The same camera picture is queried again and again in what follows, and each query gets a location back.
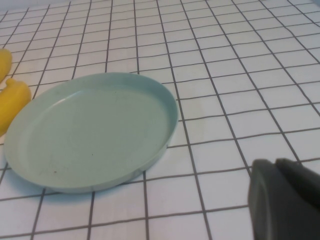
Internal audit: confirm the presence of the pale green round plate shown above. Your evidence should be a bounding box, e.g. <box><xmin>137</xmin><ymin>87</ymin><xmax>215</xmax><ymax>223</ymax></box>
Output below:
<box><xmin>3</xmin><ymin>72</ymin><xmax>179</xmax><ymax>195</ymax></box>

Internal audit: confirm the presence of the white checked tablecloth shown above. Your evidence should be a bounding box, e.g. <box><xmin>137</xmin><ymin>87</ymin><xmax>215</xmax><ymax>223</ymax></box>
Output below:
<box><xmin>0</xmin><ymin>0</ymin><xmax>320</xmax><ymax>240</ymax></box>

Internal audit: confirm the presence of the long yellow green-tipped banana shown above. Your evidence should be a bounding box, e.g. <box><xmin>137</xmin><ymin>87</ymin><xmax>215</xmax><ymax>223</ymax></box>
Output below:
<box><xmin>0</xmin><ymin>78</ymin><xmax>33</xmax><ymax>137</ymax></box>

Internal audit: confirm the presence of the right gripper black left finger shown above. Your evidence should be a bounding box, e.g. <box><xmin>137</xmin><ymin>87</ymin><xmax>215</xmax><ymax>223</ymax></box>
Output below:
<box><xmin>246</xmin><ymin>158</ymin><xmax>320</xmax><ymax>240</ymax></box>

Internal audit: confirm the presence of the short yellow banana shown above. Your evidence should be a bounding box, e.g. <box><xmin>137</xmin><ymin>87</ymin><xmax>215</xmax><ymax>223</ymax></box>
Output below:
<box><xmin>0</xmin><ymin>48</ymin><xmax>13</xmax><ymax>83</ymax></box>

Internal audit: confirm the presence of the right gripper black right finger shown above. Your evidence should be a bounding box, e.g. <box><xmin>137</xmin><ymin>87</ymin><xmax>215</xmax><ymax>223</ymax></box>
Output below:
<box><xmin>274</xmin><ymin>157</ymin><xmax>320</xmax><ymax>209</ymax></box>

